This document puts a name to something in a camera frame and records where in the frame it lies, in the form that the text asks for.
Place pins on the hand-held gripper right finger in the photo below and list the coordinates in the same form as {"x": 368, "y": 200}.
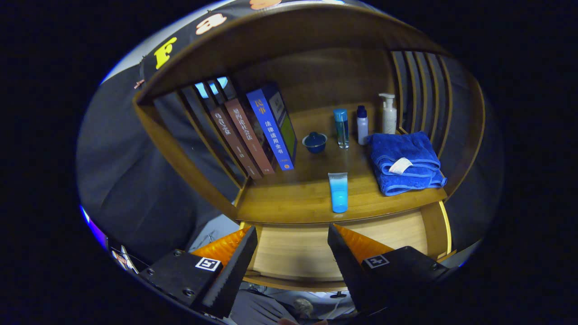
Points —
{"x": 350, "y": 271}

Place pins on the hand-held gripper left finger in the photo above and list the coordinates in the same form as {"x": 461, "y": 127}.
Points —
{"x": 232, "y": 273}

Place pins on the wooden drawer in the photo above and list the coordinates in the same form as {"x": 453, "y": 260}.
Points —
{"x": 293, "y": 253}

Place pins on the light blue tube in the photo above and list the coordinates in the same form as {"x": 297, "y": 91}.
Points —
{"x": 338, "y": 194}

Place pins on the wooden countertop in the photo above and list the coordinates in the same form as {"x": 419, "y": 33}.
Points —
{"x": 298, "y": 194}

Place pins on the wooden cabinet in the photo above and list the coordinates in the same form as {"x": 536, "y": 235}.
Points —
{"x": 316, "y": 67}

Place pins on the person's grey clothing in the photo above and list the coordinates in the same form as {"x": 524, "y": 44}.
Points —
{"x": 257, "y": 309}

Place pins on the dark brown book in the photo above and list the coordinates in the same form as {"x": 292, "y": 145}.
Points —
{"x": 235, "y": 144}

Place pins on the small blue lidded teacup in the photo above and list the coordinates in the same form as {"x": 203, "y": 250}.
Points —
{"x": 314, "y": 143}

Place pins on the folded blue towel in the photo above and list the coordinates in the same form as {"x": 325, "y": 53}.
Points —
{"x": 406, "y": 149}

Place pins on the reddish brown book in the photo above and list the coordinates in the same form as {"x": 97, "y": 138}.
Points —
{"x": 250, "y": 135}

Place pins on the clear bottle teal cap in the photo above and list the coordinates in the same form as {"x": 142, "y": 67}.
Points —
{"x": 341, "y": 128}

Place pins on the white bottle dark blue cap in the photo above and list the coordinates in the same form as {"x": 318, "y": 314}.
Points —
{"x": 362, "y": 128}

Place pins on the blue book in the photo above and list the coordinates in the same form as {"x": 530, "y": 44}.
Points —
{"x": 271, "y": 131}

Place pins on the white pump bottle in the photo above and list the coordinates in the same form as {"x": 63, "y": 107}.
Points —
{"x": 389, "y": 117}

